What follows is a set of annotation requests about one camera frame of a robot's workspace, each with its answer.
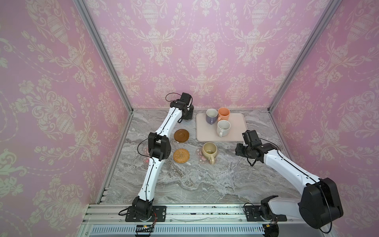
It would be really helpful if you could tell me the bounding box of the grey ceramic mug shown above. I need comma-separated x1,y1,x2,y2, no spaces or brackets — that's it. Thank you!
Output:
182,105,194,120

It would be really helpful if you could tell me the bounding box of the right aluminium corner post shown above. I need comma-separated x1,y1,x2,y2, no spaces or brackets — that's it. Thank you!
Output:
267,0,342,114

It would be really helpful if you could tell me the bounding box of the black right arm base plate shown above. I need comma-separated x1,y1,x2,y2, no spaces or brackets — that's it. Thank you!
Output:
242,203,287,222

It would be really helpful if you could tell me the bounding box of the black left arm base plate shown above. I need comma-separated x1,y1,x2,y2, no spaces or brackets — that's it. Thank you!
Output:
125,206,167,222

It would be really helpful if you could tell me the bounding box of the beige glazed round mug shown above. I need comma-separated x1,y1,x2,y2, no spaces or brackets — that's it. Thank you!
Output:
201,142,218,165

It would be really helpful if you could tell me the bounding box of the white perforated cable duct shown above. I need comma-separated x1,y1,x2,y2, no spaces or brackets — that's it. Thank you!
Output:
85,223,265,237

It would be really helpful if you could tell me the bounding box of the aluminium corner post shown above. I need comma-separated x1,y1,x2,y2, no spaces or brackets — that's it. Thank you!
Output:
267,0,342,114
73,0,133,114

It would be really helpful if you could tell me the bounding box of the pink flower coaster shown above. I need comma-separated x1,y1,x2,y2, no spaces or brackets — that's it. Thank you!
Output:
196,148,219,165
142,148,150,164

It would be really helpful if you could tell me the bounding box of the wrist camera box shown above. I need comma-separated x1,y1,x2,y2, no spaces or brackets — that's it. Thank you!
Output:
180,92,192,106
242,130,262,148

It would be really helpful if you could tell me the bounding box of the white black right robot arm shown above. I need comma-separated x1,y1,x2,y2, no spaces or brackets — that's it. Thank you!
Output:
235,143,343,229

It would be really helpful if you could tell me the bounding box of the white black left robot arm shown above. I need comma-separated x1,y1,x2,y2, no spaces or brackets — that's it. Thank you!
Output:
130,99,191,221

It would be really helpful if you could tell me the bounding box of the left aluminium corner post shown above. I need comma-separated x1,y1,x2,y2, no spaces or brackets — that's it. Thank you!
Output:
73,0,133,114

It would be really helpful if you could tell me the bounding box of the white speckled mug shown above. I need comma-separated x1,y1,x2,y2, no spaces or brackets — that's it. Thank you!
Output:
216,120,231,137

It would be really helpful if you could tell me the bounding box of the woven rattan round coaster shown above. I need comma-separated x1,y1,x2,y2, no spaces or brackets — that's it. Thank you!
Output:
173,148,190,164

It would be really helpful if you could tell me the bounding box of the purple ceramic mug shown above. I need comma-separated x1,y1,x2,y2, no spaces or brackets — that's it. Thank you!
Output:
206,109,218,125

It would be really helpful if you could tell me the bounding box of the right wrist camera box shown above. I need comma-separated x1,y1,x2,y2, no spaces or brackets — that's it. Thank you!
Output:
242,130,262,148

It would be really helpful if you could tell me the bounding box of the orange ceramic mug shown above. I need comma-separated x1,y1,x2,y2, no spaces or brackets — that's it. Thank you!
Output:
217,107,231,121

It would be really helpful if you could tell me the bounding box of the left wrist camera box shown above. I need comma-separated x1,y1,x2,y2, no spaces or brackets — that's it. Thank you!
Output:
180,92,192,106

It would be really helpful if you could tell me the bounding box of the aluminium front rail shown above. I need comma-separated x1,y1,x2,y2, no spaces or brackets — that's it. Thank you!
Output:
83,203,304,224

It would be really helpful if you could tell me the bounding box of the brown round wooden coaster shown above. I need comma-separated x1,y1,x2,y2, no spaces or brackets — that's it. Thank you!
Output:
174,129,190,143

